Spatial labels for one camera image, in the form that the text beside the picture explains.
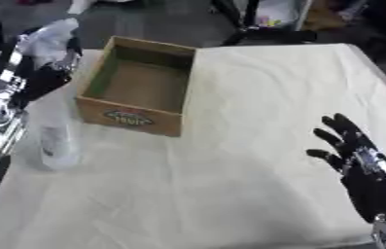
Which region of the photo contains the tan cardboard box green inside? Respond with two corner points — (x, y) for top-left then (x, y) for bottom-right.
(73, 35), (199, 138)

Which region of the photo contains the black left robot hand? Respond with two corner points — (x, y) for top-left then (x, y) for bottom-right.
(0, 26), (86, 110)

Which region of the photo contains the clear plastic bottle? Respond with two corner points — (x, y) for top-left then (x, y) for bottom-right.
(17, 0), (88, 171)

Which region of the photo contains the black tripod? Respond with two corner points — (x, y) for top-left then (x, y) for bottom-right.
(209, 0), (321, 47)

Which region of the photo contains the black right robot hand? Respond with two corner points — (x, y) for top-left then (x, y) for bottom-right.
(304, 112), (386, 225)

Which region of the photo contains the white bag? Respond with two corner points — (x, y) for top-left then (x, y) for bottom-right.
(231, 0), (315, 32)

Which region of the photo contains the brown bag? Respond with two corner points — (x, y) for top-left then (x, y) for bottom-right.
(301, 0), (351, 32)

